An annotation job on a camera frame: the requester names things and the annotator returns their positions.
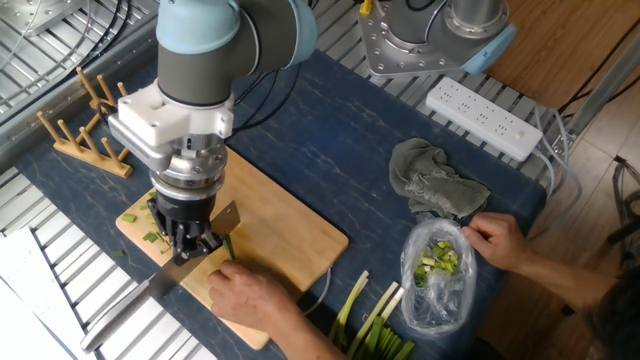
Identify steel cleaver knife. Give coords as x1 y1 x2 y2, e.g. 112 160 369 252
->
79 199 242 355

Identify white power strip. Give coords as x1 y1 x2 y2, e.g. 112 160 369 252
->
425 75 545 163

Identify scallion stalk with white end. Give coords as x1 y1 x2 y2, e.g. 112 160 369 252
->
359 285 407 359
347 280 400 359
328 269 370 349

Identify white power cables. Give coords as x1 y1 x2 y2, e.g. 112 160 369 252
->
529 104 584 241

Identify metal plate with holes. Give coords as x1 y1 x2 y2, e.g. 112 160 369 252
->
0 0 89 37

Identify person's right forearm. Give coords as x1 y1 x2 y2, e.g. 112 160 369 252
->
514 252 619 314

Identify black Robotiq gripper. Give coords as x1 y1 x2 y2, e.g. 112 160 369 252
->
147 192 224 267

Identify white paper sheets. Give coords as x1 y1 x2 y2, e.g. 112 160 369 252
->
0 227 96 360

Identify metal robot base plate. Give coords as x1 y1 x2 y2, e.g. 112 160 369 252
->
357 0 504 80

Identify person's left hand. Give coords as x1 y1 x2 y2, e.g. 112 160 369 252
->
207 260 301 332

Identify clear plastic bag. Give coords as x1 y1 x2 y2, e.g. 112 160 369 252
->
399 214 477 337

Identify wooden peg rack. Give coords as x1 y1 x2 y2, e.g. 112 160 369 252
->
35 67 134 180

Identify grey-green cloth rag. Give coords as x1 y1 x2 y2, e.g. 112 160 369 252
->
388 137 492 219

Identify chopped scallion pieces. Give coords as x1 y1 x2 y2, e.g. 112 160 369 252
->
110 189 174 260
413 239 460 289

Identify slanted aluminium frame beam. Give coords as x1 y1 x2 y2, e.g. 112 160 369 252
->
562 29 640 144

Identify bunch of green scallion stalks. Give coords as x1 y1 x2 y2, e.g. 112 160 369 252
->
347 314 416 360

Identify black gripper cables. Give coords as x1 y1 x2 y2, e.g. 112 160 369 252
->
0 0 304 139

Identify wooden cutting board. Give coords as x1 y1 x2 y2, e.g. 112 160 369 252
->
115 147 350 351

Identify person's right hand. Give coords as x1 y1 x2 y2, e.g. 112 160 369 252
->
460 211 532 275

